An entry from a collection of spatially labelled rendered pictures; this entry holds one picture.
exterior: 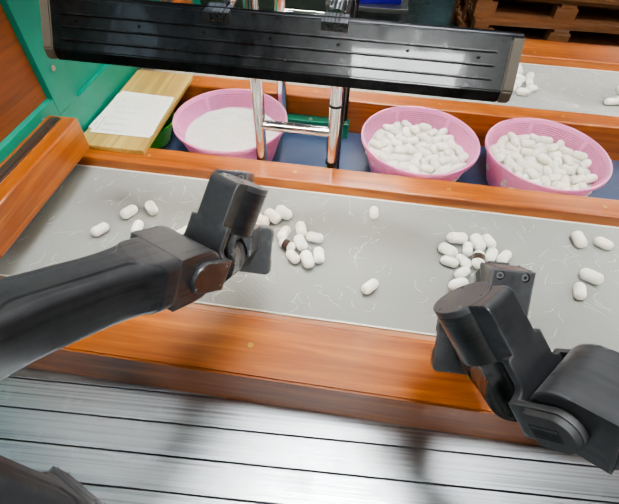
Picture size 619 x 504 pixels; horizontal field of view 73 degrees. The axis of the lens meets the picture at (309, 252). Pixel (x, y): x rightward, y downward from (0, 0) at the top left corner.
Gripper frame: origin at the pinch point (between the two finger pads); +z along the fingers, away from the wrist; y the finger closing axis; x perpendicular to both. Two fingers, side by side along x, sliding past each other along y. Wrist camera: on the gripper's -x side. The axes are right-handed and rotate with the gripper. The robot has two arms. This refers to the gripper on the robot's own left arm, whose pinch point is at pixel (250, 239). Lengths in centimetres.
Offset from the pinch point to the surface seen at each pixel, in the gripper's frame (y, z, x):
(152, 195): 24.3, 16.3, -3.8
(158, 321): 11.2, -7.5, 13.0
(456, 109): -39, 45, -31
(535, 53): -65, 73, -55
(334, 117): -10.4, 16.8, -22.5
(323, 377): -14.4, -11.2, 16.2
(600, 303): -59, 7, 5
